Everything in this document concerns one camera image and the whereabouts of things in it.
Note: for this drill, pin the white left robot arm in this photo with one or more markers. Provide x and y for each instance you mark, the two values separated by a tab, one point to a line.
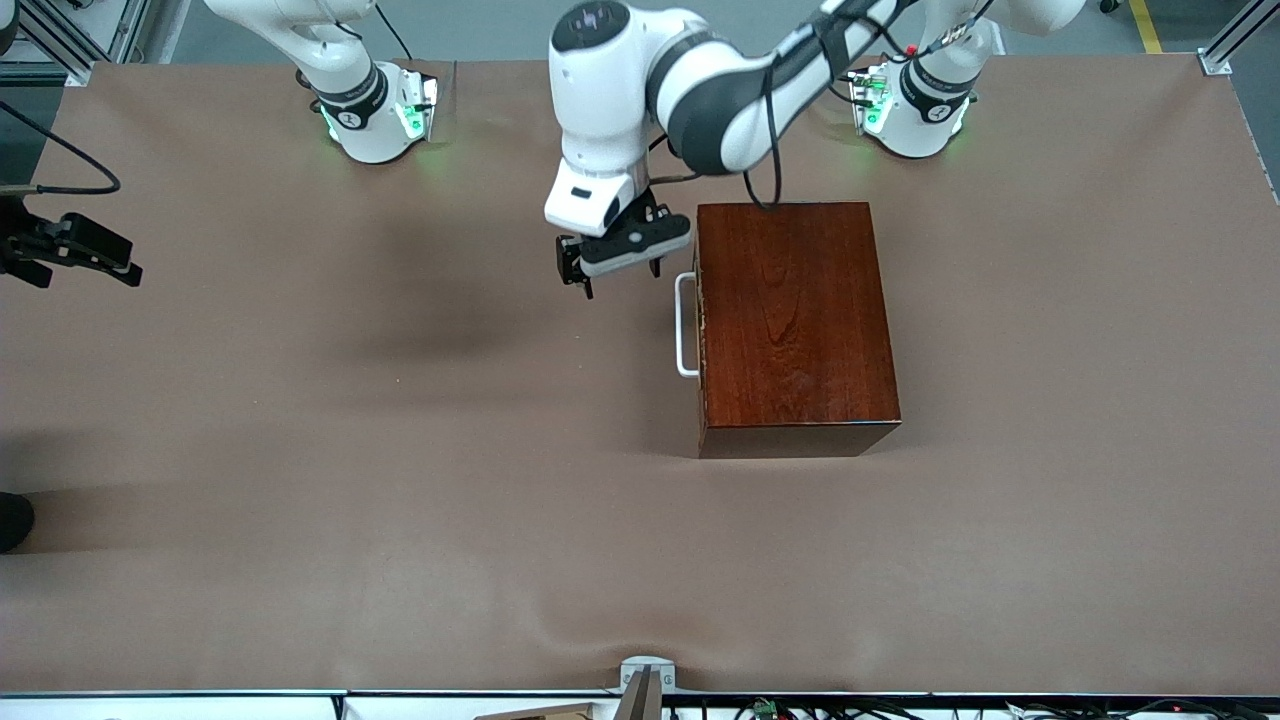
700	90

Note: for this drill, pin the white table frame rail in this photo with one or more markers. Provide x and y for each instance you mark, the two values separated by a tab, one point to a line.
200	708

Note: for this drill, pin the aluminium post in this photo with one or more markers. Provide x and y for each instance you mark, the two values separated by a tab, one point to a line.
640	700

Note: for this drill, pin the aluminium frame profile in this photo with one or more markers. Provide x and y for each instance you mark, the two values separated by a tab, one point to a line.
1235	40
60	45

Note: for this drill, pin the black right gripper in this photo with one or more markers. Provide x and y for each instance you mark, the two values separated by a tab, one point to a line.
22	246

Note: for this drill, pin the brown cardboard piece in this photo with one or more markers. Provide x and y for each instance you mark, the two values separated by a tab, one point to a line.
545	713

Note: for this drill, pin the green terminal connector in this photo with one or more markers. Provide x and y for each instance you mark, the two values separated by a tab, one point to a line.
765	708

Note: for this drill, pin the dark red-brown wooden cabinet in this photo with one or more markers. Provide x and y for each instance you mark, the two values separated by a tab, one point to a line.
800	330

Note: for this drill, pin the brown table cover mat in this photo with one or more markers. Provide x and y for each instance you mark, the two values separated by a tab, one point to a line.
400	550

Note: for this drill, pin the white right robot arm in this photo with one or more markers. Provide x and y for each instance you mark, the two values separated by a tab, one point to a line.
370	110

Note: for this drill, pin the grey metal clamp bracket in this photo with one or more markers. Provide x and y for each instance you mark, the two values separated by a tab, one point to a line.
647	665

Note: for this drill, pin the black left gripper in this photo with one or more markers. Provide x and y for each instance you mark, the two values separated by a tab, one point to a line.
643	214

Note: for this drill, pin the black round object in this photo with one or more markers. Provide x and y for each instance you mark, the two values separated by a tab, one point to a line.
12	522

